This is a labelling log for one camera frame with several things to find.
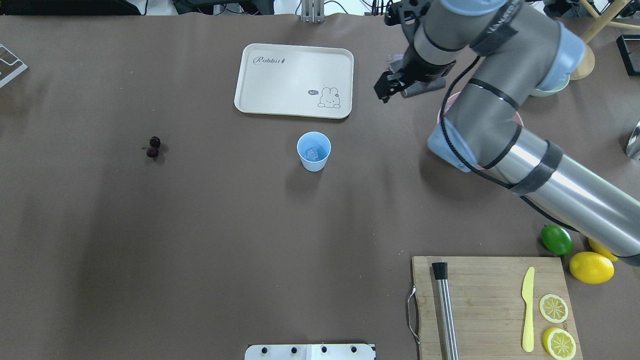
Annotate cream rabbit tray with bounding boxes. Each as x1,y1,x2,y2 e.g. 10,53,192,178
234,43,355,120

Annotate ice cube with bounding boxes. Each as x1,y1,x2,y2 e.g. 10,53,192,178
305,146,320,162

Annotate yellow lemon outer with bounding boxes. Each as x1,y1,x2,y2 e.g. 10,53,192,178
587,238,618,264

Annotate dark red cherries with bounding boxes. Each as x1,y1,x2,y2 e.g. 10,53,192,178
144,136,162,159

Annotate grey device table edge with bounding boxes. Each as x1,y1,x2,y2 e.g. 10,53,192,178
0,44,28,88

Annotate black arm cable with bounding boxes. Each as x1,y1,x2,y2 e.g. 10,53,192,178
440,55,581,233

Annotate pink bowl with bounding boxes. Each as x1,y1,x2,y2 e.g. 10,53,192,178
437,91,525,171

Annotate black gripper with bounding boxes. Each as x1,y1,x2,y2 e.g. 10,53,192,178
374,0,456,104

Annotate steel muddler black tip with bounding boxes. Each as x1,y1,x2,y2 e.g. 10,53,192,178
431,261,460,360

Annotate yellow plastic knife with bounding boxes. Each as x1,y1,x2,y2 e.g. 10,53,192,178
521,266,535,353

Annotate light blue cup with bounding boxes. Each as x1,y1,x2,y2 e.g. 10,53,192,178
296,131,332,173

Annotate grey folded cloth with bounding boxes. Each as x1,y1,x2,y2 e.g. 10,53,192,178
387,54,446,98

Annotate yellow lemon near board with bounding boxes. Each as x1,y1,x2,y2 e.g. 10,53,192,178
569,251,615,285

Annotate mint green bowl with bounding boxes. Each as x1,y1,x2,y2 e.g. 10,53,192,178
529,75,570,98

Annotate green lime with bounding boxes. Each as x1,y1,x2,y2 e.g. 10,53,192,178
541,224,574,256

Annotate wooden cutting board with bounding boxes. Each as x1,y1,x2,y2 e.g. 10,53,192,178
411,256,579,360

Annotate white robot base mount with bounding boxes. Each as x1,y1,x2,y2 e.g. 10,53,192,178
244,343,377,360

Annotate lemon slice upper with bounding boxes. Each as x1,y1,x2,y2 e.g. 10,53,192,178
542,327,578,360

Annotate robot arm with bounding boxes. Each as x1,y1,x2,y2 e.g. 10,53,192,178
374,0,639,267

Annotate wooden mug tree stand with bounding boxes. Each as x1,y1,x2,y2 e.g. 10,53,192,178
569,0,640,81

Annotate steel ice scoop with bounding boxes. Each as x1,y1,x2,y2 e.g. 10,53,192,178
625,121,640,161

